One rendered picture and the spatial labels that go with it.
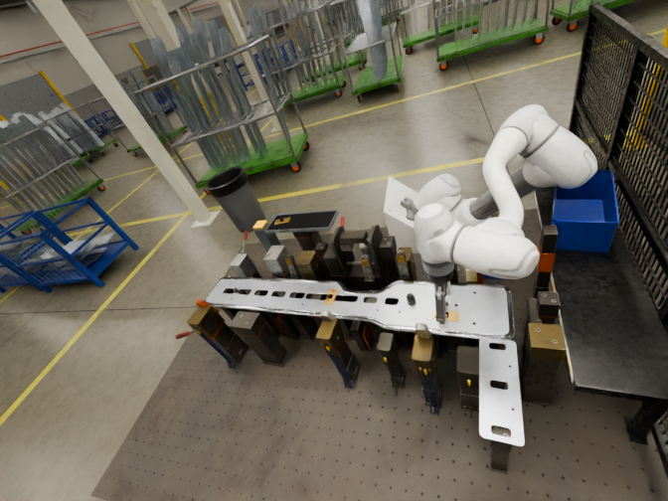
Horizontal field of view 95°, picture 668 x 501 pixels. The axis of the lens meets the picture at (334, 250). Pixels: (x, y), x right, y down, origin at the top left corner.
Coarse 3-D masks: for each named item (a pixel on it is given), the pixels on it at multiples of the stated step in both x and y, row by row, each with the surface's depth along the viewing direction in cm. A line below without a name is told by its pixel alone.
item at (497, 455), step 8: (496, 432) 79; (504, 432) 78; (496, 440) 78; (496, 448) 83; (504, 448) 80; (496, 456) 87; (504, 456) 85; (496, 464) 92; (504, 464) 89; (504, 472) 94
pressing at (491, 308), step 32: (224, 288) 158; (256, 288) 150; (288, 288) 143; (320, 288) 136; (384, 288) 124; (416, 288) 119; (480, 288) 110; (384, 320) 113; (416, 320) 109; (480, 320) 101; (512, 320) 98
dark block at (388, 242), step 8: (384, 240) 128; (392, 240) 126; (384, 248) 125; (392, 248) 125; (384, 256) 129; (392, 256) 127; (392, 264) 131; (392, 272) 135; (392, 280) 139; (400, 280) 138
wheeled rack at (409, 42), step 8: (424, 0) 820; (440, 0) 742; (416, 8) 763; (400, 16) 781; (448, 24) 828; (456, 24) 795; (424, 32) 851; (432, 32) 817; (440, 32) 787; (448, 32) 779; (472, 32) 774; (408, 40) 844; (416, 40) 811; (424, 40) 802; (408, 48) 828
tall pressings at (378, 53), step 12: (360, 0) 558; (372, 0) 613; (372, 12) 589; (372, 24) 576; (372, 36) 587; (372, 48) 599; (384, 48) 658; (372, 60) 611; (384, 60) 633; (384, 72) 646
